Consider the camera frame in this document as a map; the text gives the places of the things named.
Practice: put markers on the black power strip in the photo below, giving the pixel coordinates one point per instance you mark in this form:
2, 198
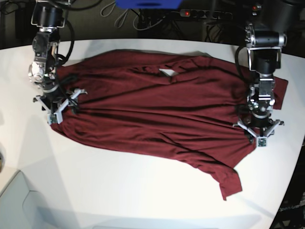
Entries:
205, 14

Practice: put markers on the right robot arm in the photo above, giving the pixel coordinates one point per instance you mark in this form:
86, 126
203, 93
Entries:
49, 17

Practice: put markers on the white bin at corner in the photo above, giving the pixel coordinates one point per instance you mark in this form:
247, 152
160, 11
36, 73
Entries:
23, 208

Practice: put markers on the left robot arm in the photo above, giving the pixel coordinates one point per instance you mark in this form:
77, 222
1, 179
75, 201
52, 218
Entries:
265, 37

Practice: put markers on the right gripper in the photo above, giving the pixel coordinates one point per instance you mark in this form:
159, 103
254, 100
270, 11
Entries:
55, 102

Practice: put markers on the dark red t-shirt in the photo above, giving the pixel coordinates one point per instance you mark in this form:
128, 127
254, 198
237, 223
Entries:
173, 106

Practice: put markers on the blue box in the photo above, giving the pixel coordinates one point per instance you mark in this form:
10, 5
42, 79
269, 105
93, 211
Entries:
148, 4

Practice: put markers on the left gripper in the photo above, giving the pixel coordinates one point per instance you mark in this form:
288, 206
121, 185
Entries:
258, 130

